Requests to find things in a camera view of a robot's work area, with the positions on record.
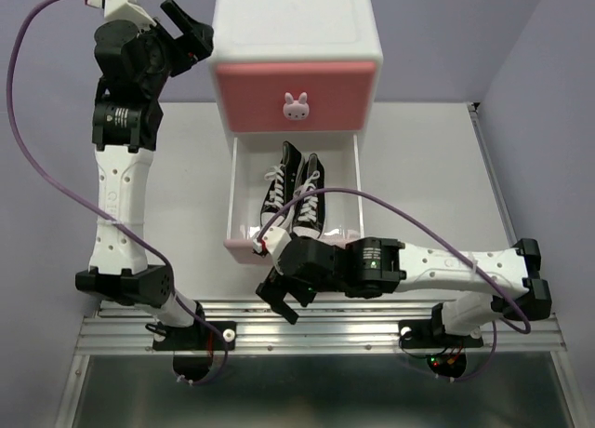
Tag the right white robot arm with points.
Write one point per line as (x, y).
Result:
(493, 285)

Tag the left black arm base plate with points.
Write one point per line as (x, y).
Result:
(193, 338)

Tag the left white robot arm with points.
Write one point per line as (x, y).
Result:
(125, 136)

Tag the dark pink drawer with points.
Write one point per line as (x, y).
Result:
(295, 96)

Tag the black canvas sneaker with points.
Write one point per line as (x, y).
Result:
(309, 213)
(284, 178)

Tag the aluminium mounting rail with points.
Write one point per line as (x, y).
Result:
(327, 327)

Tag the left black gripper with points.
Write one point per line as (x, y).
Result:
(196, 41)

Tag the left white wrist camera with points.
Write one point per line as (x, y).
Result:
(129, 10)

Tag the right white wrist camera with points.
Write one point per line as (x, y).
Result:
(272, 243)

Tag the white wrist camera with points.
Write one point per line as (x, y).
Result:
(272, 243)
(129, 10)

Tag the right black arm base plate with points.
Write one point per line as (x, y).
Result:
(420, 334)

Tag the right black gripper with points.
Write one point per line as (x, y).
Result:
(274, 287)

